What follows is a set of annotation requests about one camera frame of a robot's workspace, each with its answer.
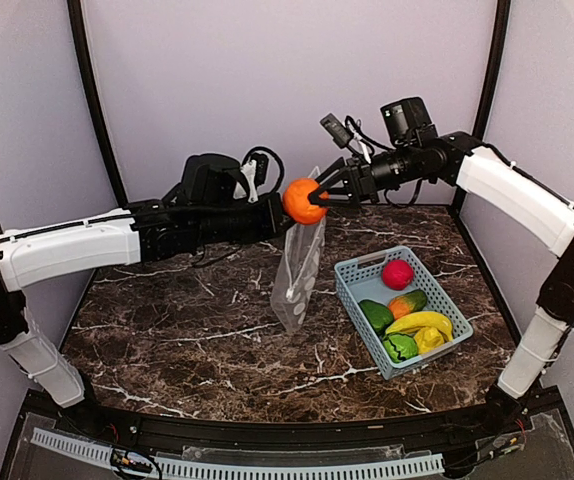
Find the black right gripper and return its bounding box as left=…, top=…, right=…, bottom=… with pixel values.
left=308, top=141, right=421, bottom=208

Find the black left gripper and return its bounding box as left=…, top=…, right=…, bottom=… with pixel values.
left=195, top=192, right=302, bottom=246

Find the orange toy orange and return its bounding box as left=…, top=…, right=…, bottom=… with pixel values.
left=282, top=178, right=328, bottom=225

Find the clear dotted zip top bag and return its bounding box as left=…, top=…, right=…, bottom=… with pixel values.
left=270, top=166, right=326, bottom=333

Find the red toy apple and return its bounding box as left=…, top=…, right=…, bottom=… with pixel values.
left=381, top=259, right=415, bottom=291

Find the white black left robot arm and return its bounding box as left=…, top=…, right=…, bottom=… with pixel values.
left=0, top=193, right=283, bottom=436

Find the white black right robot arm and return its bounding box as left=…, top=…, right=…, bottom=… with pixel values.
left=307, top=97, right=574, bottom=434

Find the green toy avocado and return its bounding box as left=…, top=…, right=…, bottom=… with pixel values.
left=358, top=299, right=394, bottom=335

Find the orange green toy mango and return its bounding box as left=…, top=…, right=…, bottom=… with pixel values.
left=388, top=289, right=428, bottom=320

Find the yellow toy banana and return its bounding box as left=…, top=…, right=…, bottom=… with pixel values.
left=385, top=311, right=453, bottom=341

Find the green toy cabbage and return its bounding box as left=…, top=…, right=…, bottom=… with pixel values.
left=382, top=333, right=418, bottom=363

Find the yellow toy pepper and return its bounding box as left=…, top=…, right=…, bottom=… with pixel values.
left=413, top=326, right=445, bottom=355

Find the small front circuit board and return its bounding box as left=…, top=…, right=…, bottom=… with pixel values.
left=110, top=450, right=153, bottom=475

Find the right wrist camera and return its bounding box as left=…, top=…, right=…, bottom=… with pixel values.
left=320, top=113, right=371, bottom=164

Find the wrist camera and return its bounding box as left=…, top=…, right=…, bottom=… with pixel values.
left=233, top=152, right=269, bottom=203
left=320, top=113, right=371, bottom=164

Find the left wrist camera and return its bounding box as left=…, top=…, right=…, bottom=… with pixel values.
left=233, top=152, right=269, bottom=203

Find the black right corner post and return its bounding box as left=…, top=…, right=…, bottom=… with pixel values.
left=455, top=0, right=512, bottom=206

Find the black corner post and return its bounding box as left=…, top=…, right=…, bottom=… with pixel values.
left=66, top=0, right=129, bottom=207
left=455, top=0, right=512, bottom=206

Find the black front rail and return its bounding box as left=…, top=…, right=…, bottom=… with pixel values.
left=21, top=389, right=563, bottom=466

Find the black left corner post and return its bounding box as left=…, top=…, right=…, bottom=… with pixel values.
left=66, top=0, right=129, bottom=207

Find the light blue cable duct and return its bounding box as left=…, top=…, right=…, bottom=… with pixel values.
left=30, top=427, right=445, bottom=480

